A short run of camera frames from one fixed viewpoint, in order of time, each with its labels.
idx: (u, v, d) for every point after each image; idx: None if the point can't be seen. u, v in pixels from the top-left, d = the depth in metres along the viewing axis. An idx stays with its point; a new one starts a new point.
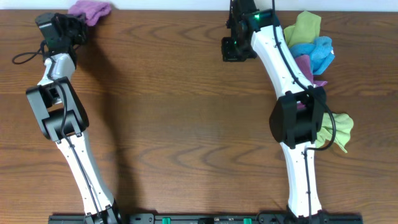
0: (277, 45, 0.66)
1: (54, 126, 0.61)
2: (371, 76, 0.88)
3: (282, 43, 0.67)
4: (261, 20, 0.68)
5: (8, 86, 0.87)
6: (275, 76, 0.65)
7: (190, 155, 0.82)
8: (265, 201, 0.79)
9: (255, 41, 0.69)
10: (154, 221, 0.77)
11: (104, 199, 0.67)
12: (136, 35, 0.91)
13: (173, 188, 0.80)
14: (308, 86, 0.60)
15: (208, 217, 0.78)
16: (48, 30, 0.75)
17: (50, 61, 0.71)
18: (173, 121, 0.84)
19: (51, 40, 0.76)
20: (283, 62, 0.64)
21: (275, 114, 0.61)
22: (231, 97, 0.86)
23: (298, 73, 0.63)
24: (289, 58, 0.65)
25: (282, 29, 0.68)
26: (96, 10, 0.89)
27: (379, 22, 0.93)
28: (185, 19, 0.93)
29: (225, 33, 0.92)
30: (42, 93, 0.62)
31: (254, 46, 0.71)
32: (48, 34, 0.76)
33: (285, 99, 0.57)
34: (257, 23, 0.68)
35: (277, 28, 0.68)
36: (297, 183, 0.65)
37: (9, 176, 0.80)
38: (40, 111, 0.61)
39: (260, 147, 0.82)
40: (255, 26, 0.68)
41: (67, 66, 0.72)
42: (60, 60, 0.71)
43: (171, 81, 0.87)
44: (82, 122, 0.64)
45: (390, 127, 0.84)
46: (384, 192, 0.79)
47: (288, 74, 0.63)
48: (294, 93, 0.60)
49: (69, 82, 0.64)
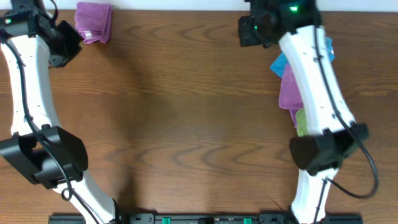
0: (317, 59, 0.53)
1: (48, 178, 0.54)
2: (371, 76, 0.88)
3: (324, 58, 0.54)
4: (298, 14, 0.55)
5: (9, 86, 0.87)
6: (310, 101, 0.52)
7: (190, 155, 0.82)
8: (265, 201, 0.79)
9: (288, 45, 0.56)
10: (154, 221, 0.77)
11: (107, 216, 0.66)
12: (135, 34, 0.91)
13: (173, 188, 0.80)
14: (350, 122, 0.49)
15: (208, 216, 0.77)
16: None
17: (17, 65, 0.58)
18: (173, 121, 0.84)
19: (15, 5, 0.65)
20: (323, 83, 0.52)
21: (302, 148, 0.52)
22: (231, 96, 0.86)
23: (339, 102, 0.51)
24: (329, 74, 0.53)
25: (323, 32, 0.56)
26: (106, 23, 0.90)
27: (379, 22, 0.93)
28: (185, 19, 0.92)
29: (225, 33, 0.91)
30: (23, 143, 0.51)
31: (285, 52, 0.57)
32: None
33: (323, 139, 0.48)
34: (292, 18, 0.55)
35: (319, 29, 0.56)
36: (307, 200, 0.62)
37: (10, 175, 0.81)
38: (27, 168, 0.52)
39: (261, 147, 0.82)
40: (290, 25, 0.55)
41: (43, 71, 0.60)
42: (32, 66, 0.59)
43: (171, 81, 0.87)
44: (81, 169, 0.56)
45: (390, 127, 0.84)
46: (384, 191, 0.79)
47: (328, 101, 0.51)
48: (333, 130, 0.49)
49: (60, 130, 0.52)
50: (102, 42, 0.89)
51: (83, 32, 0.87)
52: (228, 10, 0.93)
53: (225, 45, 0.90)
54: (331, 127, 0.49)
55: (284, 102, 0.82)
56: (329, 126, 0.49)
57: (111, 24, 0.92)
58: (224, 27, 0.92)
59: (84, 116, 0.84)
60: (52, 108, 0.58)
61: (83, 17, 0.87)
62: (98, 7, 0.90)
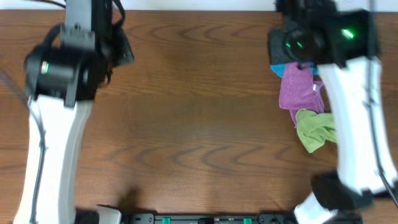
0: (368, 104, 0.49)
1: None
2: None
3: (375, 103, 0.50)
4: (352, 42, 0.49)
5: (9, 86, 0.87)
6: (354, 149, 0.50)
7: (190, 156, 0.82)
8: (264, 201, 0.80)
9: (332, 78, 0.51)
10: (154, 221, 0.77)
11: None
12: (135, 35, 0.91)
13: (173, 188, 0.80)
14: (392, 182, 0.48)
15: (208, 217, 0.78)
16: (78, 4, 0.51)
17: (40, 145, 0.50)
18: (173, 121, 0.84)
19: (73, 21, 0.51)
20: (371, 135, 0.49)
21: (331, 193, 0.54)
22: (232, 97, 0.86)
23: (385, 159, 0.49)
24: (378, 125, 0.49)
25: (379, 68, 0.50)
26: None
27: (380, 22, 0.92)
28: (185, 19, 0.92)
29: (225, 33, 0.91)
30: None
31: (328, 84, 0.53)
32: (77, 14, 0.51)
33: (359, 200, 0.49)
34: (344, 48, 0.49)
35: (373, 63, 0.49)
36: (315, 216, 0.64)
37: (10, 176, 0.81)
38: None
39: (261, 147, 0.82)
40: (341, 57, 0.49)
41: (69, 148, 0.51)
42: (55, 152, 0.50)
43: (171, 81, 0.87)
44: None
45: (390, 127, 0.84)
46: None
47: (372, 156, 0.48)
48: (372, 191, 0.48)
49: None
50: None
51: None
52: (229, 10, 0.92)
53: (225, 45, 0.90)
54: (372, 186, 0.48)
55: (284, 102, 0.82)
56: (370, 186, 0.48)
57: None
58: (224, 27, 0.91)
59: None
60: (67, 199, 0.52)
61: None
62: None
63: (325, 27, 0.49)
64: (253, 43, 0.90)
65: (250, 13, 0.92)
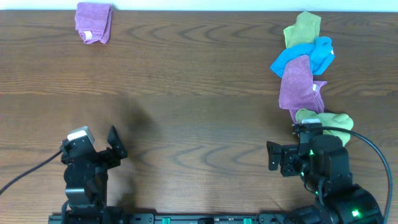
0: None
1: None
2: (370, 76, 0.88)
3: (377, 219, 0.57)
4: (356, 218, 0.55)
5: (9, 86, 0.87)
6: None
7: (190, 155, 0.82)
8: (264, 201, 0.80)
9: None
10: (154, 221, 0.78)
11: None
12: (136, 35, 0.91)
13: (173, 188, 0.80)
14: None
15: (208, 217, 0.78)
16: (78, 196, 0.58)
17: None
18: (173, 121, 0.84)
19: (76, 202, 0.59)
20: None
21: None
22: (231, 96, 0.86)
23: None
24: None
25: (379, 211, 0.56)
26: (106, 23, 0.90)
27: (380, 22, 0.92)
28: (185, 19, 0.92)
29: (225, 33, 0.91)
30: None
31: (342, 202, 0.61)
32: (80, 199, 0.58)
33: None
34: (348, 216, 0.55)
35: (377, 213, 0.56)
36: None
37: (9, 175, 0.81)
38: None
39: (260, 147, 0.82)
40: (346, 216, 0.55)
41: None
42: None
43: (171, 81, 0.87)
44: None
45: (390, 127, 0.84)
46: (382, 191, 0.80)
47: None
48: None
49: None
50: (102, 42, 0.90)
51: (83, 33, 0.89)
52: (229, 10, 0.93)
53: (225, 45, 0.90)
54: None
55: (284, 101, 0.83)
56: None
57: (111, 24, 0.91)
58: (224, 27, 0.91)
59: (84, 116, 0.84)
60: None
61: (83, 18, 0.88)
62: (97, 7, 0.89)
63: (340, 214, 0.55)
64: (253, 43, 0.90)
65: (250, 13, 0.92)
